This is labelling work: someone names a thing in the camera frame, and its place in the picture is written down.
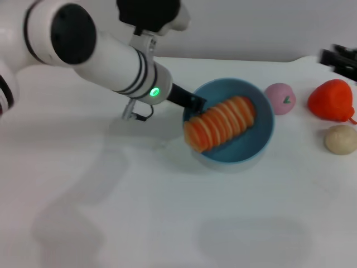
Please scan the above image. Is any orange striped bread loaf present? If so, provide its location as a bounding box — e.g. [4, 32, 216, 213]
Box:
[184, 95, 257, 153]

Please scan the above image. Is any pink peach toy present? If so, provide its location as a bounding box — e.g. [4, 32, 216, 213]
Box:
[264, 83, 296, 116]

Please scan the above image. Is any red pepper toy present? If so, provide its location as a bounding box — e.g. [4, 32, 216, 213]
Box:
[307, 79, 357, 125]

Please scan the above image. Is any beige round bun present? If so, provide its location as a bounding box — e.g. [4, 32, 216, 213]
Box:
[324, 125, 357, 156]

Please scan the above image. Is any blue bowl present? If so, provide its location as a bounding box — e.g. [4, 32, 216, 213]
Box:
[182, 78, 276, 166]

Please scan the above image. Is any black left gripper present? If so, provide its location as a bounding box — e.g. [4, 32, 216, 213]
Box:
[167, 83, 208, 114]

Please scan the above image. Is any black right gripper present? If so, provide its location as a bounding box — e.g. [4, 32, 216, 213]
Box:
[319, 44, 357, 82]

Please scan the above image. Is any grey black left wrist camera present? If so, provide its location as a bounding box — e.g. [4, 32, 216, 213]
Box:
[115, 0, 192, 36]

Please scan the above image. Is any left arm connector cable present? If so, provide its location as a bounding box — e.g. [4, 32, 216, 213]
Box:
[121, 99, 155, 122]

